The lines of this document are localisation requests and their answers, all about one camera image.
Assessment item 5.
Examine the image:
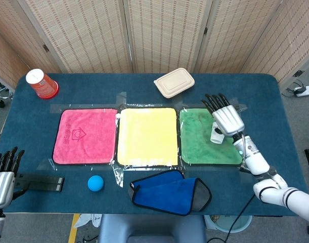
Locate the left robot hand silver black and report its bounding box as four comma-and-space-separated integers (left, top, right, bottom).
0, 146, 31, 210

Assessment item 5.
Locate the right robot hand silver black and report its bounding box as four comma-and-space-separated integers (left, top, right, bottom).
201, 93, 246, 139

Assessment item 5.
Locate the white paper cup blue print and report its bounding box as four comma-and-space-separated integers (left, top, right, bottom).
210, 121, 226, 144

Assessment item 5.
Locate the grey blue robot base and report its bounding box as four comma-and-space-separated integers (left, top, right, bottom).
98, 214, 207, 243

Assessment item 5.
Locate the green cloth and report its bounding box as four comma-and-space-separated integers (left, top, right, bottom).
179, 108, 244, 167

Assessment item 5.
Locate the yellow cloth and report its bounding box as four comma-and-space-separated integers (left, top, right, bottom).
116, 107, 180, 167

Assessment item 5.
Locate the pink cloth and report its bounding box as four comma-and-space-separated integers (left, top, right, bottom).
52, 108, 119, 165

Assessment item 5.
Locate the red paper cup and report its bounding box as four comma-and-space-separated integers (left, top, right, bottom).
25, 68, 60, 100

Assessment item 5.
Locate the black flat bar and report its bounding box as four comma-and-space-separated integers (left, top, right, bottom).
15, 173, 65, 186

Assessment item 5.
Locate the beige lidded food container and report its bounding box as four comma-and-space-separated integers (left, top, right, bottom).
153, 67, 196, 99

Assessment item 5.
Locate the white power strip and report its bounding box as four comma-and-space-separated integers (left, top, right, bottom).
294, 85, 309, 97

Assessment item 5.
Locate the chrome stool base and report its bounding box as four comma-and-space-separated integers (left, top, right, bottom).
0, 77, 13, 108

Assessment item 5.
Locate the blue felt table cover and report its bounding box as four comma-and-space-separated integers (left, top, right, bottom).
0, 72, 309, 217

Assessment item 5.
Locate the white plastic bag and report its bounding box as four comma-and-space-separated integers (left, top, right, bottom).
73, 214, 102, 228

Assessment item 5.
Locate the blue ball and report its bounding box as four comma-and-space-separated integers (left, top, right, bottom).
87, 175, 105, 192

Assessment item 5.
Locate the blue folded cloth grey lining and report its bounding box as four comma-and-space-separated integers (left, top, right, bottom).
127, 169, 212, 217

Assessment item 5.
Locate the pale blue bucket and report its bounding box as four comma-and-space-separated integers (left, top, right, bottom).
204, 215, 253, 233

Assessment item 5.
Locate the clear plastic tape film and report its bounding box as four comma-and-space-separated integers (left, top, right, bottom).
36, 92, 261, 188

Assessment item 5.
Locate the bamboo folding screen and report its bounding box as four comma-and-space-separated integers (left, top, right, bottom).
0, 0, 309, 89

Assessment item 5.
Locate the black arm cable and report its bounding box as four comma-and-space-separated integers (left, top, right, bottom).
207, 193, 256, 243

